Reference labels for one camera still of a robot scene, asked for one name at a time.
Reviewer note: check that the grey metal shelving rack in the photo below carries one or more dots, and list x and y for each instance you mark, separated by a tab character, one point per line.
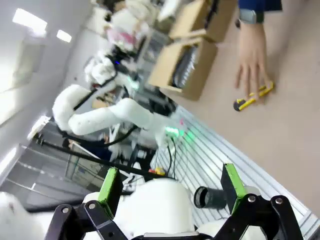
45	180

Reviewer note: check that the person in blue coat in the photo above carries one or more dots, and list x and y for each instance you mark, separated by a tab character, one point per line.
260	3

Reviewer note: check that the brown cardboard box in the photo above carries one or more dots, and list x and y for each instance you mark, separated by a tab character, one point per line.
162	72
220	27

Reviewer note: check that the ceiling light panel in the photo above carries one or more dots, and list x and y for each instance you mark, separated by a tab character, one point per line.
64	36
30	20

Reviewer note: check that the person's left hand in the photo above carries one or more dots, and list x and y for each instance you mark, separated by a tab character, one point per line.
252	57

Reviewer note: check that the ribbed aluminium mounting plate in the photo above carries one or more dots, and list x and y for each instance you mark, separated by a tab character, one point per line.
212	152

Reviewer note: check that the long black rod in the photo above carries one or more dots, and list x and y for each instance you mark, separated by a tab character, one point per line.
100	161

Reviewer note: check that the yellow utility knife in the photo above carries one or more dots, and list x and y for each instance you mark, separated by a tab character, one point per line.
246	103

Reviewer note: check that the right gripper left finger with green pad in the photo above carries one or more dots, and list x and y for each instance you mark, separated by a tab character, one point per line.
108	187

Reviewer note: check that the red yellow emergency stop button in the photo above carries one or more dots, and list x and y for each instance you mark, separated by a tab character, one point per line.
157	171

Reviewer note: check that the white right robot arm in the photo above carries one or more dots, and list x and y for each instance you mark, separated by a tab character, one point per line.
155	207

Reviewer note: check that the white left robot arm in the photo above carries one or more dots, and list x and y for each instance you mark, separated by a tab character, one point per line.
100	117

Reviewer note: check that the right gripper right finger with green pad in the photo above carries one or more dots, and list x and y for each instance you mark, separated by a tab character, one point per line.
236	185

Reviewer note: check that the grey wrist watch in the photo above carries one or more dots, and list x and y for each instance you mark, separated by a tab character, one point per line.
250	16

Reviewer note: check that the black cylindrical tube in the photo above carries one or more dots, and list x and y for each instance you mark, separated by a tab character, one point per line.
210	197

